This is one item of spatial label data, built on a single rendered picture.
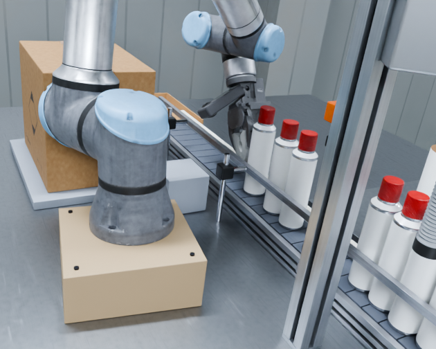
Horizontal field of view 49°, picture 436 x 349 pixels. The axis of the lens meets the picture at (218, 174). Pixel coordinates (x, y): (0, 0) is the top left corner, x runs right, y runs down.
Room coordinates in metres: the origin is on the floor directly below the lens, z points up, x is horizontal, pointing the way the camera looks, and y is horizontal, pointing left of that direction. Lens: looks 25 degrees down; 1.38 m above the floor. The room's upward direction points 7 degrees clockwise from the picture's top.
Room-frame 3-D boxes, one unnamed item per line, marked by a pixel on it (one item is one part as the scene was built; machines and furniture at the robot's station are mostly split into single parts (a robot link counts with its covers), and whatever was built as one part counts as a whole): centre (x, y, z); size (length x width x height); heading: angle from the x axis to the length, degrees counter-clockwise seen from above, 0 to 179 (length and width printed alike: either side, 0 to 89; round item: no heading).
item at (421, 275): (0.60, -0.32, 0.98); 0.05 x 0.05 x 0.20
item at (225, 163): (0.94, -0.03, 0.91); 0.07 x 0.03 x 0.17; 122
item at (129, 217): (0.74, 0.14, 0.97); 0.15 x 0.15 x 0.10
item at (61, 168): (1.11, 0.35, 0.99); 0.30 x 0.24 x 0.27; 32
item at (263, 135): (1.00, -0.09, 0.98); 0.05 x 0.05 x 0.20
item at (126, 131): (0.74, 0.15, 1.08); 0.13 x 0.12 x 0.14; 52
